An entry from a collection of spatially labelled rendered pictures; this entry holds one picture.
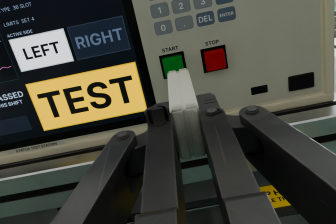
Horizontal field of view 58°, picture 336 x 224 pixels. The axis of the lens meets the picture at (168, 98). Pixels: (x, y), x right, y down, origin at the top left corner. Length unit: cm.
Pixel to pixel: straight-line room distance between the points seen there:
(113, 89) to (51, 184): 11
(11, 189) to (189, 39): 22
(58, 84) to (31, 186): 10
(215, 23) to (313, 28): 9
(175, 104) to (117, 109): 15
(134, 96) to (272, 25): 14
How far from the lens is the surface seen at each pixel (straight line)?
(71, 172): 31
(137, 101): 29
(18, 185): 33
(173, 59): 27
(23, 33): 30
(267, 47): 29
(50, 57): 30
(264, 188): 30
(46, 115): 32
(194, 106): 15
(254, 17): 28
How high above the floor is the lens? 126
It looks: 22 degrees down
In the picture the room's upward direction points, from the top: 12 degrees counter-clockwise
